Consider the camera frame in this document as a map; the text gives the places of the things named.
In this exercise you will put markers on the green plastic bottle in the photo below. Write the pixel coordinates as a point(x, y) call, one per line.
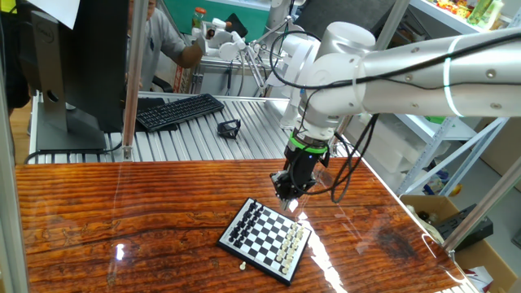
point(479, 10)

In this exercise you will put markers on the black keyboard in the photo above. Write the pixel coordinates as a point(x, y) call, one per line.
point(179, 110)

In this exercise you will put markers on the person in grey shirt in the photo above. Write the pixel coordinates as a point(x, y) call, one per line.
point(160, 40)

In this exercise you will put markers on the white metal shelf rack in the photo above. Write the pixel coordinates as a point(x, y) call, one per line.
point(447, 18)

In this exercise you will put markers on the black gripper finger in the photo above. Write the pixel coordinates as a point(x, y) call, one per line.
point(278, 185)
point(300, 197)

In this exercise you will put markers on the white haptic control device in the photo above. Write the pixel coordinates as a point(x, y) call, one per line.
point(228, 49)

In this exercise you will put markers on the pale green bottle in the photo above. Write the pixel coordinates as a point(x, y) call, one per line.
point(494, 16)

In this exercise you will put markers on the white foam packaging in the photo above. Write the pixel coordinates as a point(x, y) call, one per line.
point(403, 158)

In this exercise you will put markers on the black plastic device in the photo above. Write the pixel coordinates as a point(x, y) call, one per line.
point(482, 233)

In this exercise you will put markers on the dark grey foam panel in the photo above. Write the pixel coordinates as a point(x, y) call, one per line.
point(321, 12)

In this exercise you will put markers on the white red paper packet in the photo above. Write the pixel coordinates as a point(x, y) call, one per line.
point(480, 274)

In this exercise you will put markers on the small black clip object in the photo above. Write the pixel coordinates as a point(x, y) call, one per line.
point(228, 130)

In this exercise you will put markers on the blue plastic bag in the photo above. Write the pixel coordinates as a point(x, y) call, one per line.
point(433, 185)

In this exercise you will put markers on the black tablet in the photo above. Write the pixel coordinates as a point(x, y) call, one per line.
point(238, 25)

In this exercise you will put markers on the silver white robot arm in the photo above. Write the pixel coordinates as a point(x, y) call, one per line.
point(407, 85)

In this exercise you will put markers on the black monitor with stand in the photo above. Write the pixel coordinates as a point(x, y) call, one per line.
point(93, 61)

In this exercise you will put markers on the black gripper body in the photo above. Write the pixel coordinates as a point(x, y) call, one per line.
point(303, 171)

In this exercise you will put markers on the black white chessboard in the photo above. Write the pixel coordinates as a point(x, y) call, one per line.
point(264, 240)

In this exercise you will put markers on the silver aluminium flight case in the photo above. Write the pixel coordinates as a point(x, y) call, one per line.
point(211, 79)

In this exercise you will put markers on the silver background robot column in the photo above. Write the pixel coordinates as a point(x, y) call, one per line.
point(278, 16)

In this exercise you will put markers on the black chess king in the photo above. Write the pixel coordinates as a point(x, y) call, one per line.
point(242, 220)

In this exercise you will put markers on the yellow ball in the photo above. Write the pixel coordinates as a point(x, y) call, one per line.
point(456, 190)

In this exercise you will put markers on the bottle with orange cap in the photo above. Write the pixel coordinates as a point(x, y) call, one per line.
point(199, 17)

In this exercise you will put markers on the colourful toy pile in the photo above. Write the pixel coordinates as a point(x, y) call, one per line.
point(452, 6)

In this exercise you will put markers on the bare person forearm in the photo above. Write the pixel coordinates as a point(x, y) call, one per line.
point(189, 55)

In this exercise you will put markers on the white chess queen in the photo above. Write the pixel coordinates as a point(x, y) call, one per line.
point(290, 253)

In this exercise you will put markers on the aluminium frame post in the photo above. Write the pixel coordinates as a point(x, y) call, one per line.
point(397, 16)
point(480, 211)
point(132, 81)
point(10, 228)

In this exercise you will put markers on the red white printed box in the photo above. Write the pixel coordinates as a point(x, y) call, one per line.
point(179, 79)

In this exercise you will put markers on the brown cardboard box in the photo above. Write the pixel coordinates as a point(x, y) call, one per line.
point(468, 260)

